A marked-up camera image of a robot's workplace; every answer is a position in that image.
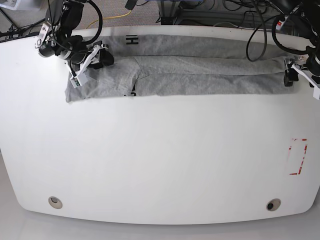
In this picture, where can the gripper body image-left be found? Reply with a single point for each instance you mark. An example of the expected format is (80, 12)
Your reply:
(79, 62)

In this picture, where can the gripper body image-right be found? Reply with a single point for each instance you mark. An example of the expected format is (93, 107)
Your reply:
(309, 68)

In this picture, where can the grey T-shirt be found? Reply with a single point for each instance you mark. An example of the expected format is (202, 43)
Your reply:
(173, 65)

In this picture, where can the white power strip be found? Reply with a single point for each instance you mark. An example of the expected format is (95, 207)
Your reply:
(279, 22)

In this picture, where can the red tape rectangle marking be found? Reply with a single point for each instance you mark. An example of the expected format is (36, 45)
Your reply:
(296, 156)

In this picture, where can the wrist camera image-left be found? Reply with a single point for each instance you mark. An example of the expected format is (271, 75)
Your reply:
(78, 81)

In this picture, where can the aluminium frame base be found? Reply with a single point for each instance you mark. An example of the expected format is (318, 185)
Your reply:
(173, 12)

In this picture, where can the right table cable grommet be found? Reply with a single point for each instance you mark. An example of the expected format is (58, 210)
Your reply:
(273, 204)

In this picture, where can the table cable grommet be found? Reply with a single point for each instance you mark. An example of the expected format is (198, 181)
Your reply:
(55, 202)
(273, 204)

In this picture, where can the left table cable grommet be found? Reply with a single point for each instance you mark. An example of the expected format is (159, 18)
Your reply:
(55, 202)

